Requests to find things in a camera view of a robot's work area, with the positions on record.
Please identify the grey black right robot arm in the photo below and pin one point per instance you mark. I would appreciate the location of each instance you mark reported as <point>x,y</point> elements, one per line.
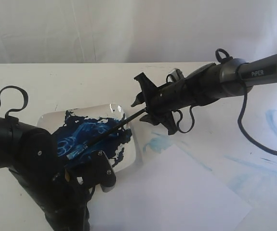
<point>230,77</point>

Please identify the white paper sheet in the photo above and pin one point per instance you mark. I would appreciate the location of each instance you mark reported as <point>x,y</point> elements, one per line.
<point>172,192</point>

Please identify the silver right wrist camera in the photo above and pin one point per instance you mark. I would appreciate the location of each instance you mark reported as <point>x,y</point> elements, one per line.
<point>175,75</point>

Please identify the black paintbrush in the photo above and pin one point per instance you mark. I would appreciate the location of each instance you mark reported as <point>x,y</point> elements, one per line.
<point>109,132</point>

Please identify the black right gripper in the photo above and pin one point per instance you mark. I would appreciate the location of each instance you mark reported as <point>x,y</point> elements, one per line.
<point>163,104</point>

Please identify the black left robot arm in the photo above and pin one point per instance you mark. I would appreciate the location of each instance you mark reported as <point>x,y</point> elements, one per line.
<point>30,155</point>

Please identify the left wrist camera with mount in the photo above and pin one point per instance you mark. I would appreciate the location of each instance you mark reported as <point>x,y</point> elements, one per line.
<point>97,170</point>

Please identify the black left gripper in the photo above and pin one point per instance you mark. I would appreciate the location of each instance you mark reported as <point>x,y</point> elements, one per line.
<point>64,202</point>

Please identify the white plate with blue paint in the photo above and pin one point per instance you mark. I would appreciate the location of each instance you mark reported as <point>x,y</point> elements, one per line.
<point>75,128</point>

